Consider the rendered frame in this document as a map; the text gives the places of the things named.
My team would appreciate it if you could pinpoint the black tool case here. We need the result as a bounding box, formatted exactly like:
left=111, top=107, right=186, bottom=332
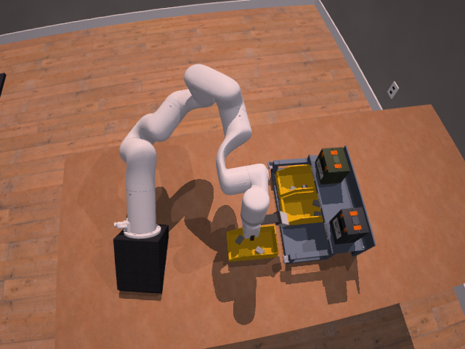
left=330, top=207, right=370, bottom=244

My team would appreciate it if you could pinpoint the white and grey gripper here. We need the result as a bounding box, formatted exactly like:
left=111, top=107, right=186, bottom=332
left=242, top=221, right=262, bottom=241

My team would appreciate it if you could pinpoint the grey metal shelf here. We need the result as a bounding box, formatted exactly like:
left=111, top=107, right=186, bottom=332
left=268, top=145, right=376, bottom=264

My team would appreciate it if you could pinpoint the dark olive case with orange latches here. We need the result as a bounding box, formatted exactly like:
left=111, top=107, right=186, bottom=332
left=315, top=147, right=350, bottom=185

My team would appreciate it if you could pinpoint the yellow bin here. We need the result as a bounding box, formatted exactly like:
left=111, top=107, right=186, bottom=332
left=227, top=225, right=279, bottom=262
left=275, top=164, right=316, bottom=198
left=279, top=191, right=323, bottom=225

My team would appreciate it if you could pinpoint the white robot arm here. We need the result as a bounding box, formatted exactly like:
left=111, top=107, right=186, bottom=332
left=114, top=64, right=289, bottom=238

